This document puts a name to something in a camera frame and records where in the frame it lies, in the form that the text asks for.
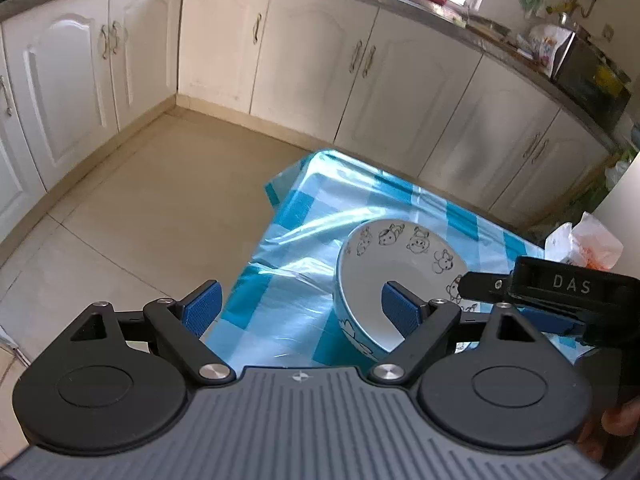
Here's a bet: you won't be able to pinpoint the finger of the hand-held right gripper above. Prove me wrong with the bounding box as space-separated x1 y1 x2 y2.
519 307 594 347
459 271 517 305

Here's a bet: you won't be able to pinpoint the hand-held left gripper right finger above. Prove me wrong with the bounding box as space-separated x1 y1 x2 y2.
367 281 543 386

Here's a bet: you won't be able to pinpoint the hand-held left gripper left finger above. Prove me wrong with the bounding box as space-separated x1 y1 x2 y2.
67 280 237 386

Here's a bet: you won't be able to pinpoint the pale blue cartoon print bowl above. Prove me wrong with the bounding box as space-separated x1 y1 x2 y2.
332 219 483 363

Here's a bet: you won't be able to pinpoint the person's right hand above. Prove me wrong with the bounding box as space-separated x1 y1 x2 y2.
581 401 640 462

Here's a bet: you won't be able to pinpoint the white plastic bag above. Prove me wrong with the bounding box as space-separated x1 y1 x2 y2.
545 211 624 272

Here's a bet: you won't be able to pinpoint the blue checkered tablecloth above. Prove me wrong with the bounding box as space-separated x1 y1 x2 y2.
202 149 581 367

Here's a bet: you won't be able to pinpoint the black microwave oven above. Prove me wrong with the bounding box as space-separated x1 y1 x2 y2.
552 35 632 128

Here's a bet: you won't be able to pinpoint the printed plastic bag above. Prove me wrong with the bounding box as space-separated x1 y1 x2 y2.
529 24 574 70

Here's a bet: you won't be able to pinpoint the white kitchen base cabinets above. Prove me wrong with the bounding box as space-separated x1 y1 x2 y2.
0 0 618 241

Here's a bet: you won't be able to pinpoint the grey kitchen countertop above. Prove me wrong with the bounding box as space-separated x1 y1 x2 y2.
0 0 623 153

